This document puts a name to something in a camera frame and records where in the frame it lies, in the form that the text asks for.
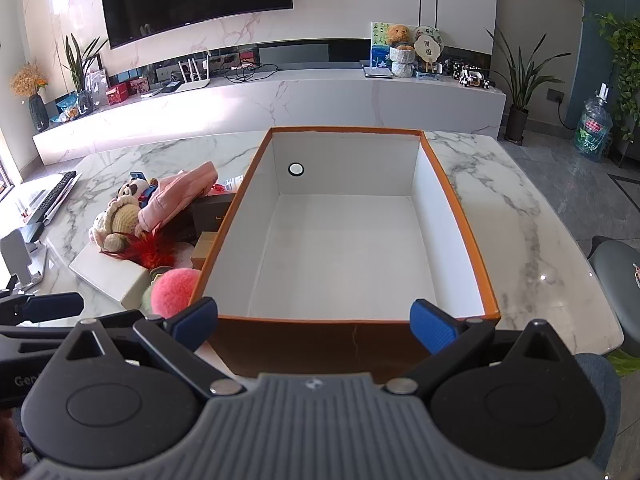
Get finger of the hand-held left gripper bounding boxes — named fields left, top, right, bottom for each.
left=0, top=310, right=146, bottom=349
left=0, top=291, right=85, bottom=329

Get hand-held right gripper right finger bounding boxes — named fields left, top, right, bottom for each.
left=382, top=299, right=563, bottom=408

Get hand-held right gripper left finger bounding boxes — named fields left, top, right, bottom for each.
left=50, top=296, right=246, bottom=401

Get pink pompom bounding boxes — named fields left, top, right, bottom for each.
left=150, top=268, right=202, bottom=320

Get white box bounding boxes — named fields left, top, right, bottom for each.
left=68, top=246, right=153, bottom=309

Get small tan box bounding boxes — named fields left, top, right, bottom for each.
left=190, top=231, right=221, bottom=271

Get red feather shuttlecock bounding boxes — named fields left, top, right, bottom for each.
left=100, top=230, right=193, bottom=270

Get dark grey box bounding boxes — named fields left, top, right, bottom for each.
left=192, top=191, right=238, bottom=241

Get beige crocheted doll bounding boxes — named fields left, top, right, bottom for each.
left=89, top=194, right=146, bottom=252

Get orange storage box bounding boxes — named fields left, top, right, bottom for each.
left=187, top=126, right=501, bottom=386

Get pink cap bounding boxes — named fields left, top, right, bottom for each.
left=137, top=161, right=219, bottom=235

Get plush dog toy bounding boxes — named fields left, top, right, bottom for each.
left=118, top=171, right=160, bottom=208

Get white marble desktop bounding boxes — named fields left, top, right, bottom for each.
left=0, top=127, right=624, bottom=361

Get silver phone stand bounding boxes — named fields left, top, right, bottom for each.
left=0, top=228, right=48, bottom=293

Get stack of papers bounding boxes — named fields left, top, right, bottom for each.
left=15, top=175, right=83, bottom=226

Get black remote control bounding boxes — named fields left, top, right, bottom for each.
left=22, top=171, right=78, bottom=224

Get person's leg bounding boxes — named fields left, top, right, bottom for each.
left=572, top=352, right=622, bottom=461

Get grey chair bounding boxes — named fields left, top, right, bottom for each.
left=587, top=235, right=640, bottom=361

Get dark vase with dried flowers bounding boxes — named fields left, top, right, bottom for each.
left=11, top=62, right=51, bottom=133

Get blue snack bag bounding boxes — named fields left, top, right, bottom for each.
left=55, top=92, right=83, bottom=123

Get leafy plant in glass vase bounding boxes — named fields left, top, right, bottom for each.
left=62, top=34, right=109, bottom=113

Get potted plant with long leaves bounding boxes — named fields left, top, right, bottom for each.
left=485, top=27, right=571, bottom=147

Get clear plastic bag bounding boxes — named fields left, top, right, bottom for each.
left=85, top=67, right=108, bottom=106

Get white router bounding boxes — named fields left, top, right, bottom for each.
left=172, top=50, right=211, bottom=92

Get white marble TV console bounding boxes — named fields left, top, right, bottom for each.
left=32, top=66, right=507, bottom=166

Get group of cow figurines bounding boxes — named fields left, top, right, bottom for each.
left=452, top=62, right=496, bottom=90

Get large water bottle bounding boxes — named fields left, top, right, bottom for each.
left=574, top=82, right=614, bottom=162

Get silver laptop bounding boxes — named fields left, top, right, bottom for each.
left=360, top=60, right=396, bottom=80

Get grey metal cabinet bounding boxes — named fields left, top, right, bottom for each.
left=614, top=120, right=640, bottom=168

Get white knitted pot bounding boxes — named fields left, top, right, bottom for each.
left=389, top=45, right=417, bottom=78

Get small painting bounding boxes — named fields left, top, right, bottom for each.
left=370, top=22, right=401, bottom=69

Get round paper fan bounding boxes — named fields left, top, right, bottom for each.
left=412, top=26, right=445, bottom=75

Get green vine plant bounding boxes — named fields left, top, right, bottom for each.
left=582, top=12, right=640, bottom=146

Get black cables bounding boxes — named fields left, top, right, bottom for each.
left=222, top=61, right=281, bottom=84

